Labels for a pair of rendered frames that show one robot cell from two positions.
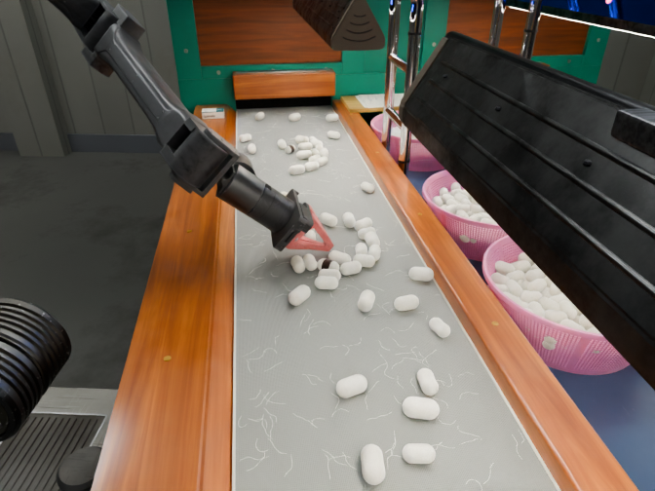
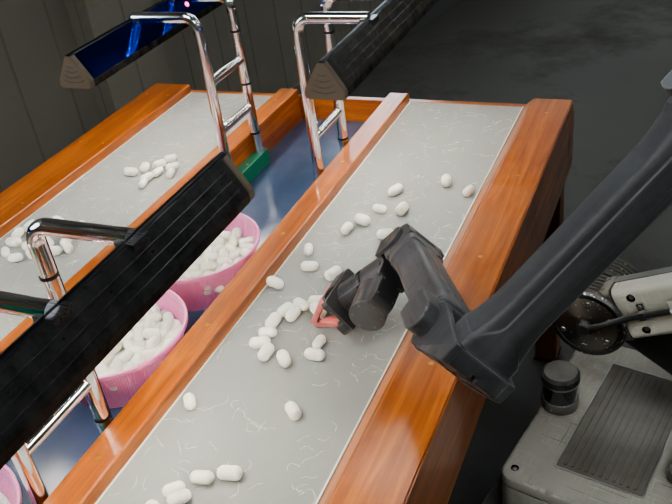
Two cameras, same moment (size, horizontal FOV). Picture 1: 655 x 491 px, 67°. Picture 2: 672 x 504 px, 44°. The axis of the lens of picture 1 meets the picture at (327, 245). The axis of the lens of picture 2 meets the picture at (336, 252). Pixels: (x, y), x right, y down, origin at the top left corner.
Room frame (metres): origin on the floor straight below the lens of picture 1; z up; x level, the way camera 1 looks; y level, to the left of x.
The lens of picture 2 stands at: (1.56, 0.70, 1.60)
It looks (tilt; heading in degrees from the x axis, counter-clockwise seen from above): 32 degrees down; 216
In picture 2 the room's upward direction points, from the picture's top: 8 degrees counter-clockwise
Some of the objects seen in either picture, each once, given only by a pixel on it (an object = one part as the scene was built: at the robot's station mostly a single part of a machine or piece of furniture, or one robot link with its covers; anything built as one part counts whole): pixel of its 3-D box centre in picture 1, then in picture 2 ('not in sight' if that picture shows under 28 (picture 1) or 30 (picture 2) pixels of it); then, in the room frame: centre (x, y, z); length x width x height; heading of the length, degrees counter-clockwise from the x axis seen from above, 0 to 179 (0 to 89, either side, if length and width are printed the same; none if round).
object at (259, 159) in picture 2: not in sight; (202, 94); (0.19, -0.62, 0.90); 0.20 x 0.19 x 0.45; 9
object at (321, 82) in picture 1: (284, 83); not in sight; (1.50, 0.13, 0.83); 0.30 x 0.06 x 0.07; 99
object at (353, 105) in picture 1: (398, 101); not in sight; (1.50, -0.22, 0.77); 0.33 x 0.15 x 0.01; 99
